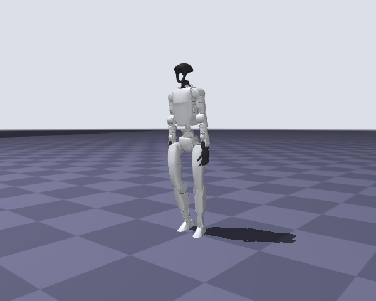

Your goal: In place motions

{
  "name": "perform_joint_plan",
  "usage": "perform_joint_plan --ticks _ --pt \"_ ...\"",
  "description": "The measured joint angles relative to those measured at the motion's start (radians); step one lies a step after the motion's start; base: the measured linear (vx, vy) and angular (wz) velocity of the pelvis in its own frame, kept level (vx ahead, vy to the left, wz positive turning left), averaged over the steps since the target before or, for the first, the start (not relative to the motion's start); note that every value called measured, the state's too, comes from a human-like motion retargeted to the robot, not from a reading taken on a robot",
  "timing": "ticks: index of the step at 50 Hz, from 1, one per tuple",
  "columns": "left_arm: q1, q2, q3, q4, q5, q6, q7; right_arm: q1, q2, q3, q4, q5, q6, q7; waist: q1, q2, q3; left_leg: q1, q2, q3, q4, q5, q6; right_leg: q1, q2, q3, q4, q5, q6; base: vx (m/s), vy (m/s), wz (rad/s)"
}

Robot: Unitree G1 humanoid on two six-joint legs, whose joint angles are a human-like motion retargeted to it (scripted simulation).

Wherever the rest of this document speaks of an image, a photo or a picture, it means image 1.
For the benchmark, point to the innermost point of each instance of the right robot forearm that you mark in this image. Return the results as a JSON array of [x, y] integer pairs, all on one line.
[[172, 132]]

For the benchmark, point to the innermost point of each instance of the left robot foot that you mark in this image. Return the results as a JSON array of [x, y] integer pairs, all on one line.
[[199, 232]]

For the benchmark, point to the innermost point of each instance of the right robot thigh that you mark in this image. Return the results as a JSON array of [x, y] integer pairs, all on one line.
[[175, 167]]

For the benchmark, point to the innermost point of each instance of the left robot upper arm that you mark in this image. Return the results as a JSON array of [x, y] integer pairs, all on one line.
[[199, 95]]

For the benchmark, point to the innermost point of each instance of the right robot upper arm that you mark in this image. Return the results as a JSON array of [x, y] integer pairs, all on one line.
[[171, 119]]

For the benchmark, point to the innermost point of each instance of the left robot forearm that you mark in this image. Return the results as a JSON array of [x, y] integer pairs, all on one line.
[[204, 131]]

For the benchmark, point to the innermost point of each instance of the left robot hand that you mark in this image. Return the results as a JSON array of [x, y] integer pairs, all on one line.
[[204, 154]]

